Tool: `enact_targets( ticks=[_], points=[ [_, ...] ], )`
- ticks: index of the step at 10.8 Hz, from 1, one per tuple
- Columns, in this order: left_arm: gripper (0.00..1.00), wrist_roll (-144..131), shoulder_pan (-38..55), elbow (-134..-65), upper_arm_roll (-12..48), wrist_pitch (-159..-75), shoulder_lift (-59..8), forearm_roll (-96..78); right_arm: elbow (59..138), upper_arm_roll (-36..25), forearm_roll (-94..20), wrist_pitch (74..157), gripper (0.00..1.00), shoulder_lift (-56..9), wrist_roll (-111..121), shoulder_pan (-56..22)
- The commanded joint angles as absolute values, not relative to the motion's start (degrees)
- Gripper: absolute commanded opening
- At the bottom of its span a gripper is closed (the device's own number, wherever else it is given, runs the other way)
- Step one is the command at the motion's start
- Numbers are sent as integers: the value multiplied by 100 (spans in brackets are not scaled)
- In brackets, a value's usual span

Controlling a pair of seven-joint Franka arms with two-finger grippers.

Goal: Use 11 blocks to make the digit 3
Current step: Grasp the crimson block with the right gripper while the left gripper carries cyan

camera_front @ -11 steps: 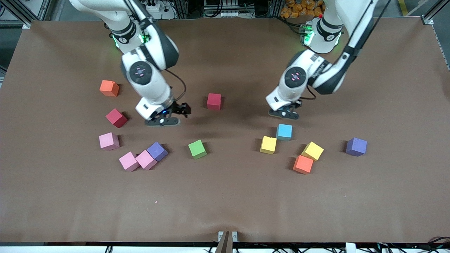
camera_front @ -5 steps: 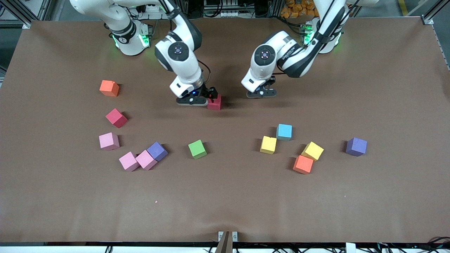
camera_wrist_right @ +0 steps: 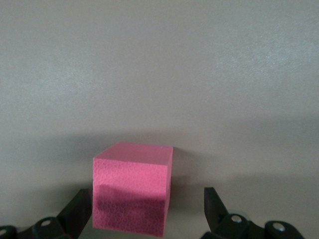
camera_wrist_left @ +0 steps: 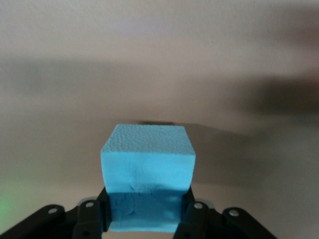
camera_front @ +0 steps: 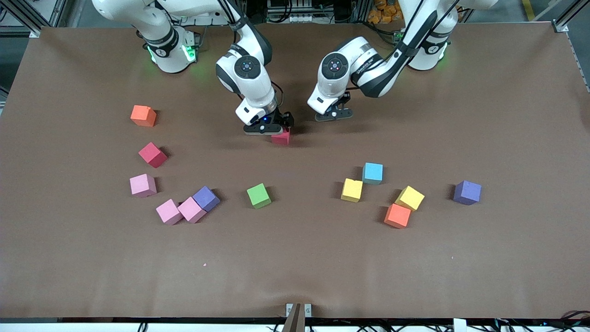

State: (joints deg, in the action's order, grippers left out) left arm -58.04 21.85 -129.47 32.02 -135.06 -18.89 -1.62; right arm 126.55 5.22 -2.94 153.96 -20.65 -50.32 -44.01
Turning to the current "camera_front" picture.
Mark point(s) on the green foam block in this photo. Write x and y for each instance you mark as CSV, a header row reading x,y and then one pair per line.
x,y
258,196

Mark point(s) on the yellow foam block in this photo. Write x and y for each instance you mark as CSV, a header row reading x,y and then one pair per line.
x,y
410,198
351,190

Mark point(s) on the pink foam block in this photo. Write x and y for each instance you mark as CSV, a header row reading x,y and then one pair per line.
x,y
143,186
191,210
168,212

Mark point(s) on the purple foam block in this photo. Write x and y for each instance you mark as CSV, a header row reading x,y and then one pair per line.
x,y
206,198
467,192

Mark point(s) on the white label tag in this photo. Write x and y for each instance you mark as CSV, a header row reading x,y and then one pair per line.
x,y
459,325

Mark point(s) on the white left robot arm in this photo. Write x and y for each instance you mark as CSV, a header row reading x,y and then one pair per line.
x,y
336,67

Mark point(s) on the white power strip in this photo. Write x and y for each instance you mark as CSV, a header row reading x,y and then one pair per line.
x,y
304,18

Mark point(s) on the orange foam block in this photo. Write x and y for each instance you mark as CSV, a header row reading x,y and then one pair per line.
x,y
397,216
143,116

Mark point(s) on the red foam block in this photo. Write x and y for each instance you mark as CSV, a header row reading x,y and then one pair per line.
x,y
152,155
282,139

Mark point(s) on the pile of orange yellow objects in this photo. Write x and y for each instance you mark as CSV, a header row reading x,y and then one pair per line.
x,y
385,14

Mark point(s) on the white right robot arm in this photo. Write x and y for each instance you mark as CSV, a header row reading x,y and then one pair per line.
x,y
249,69

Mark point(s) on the blue foam block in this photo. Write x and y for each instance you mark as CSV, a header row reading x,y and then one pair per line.
x,y
372,174

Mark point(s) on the metal table clamp bracket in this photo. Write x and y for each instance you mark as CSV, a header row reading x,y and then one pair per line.
x,y
298,318

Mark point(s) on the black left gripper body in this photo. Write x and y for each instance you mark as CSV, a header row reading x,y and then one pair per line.
x,y
345,99

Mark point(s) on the aluminium frame profile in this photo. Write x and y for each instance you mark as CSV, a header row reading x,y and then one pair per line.
x,y
34,20
564,18

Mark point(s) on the brown paper table cover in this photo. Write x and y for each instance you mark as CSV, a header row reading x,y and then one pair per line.
x,y
295,258

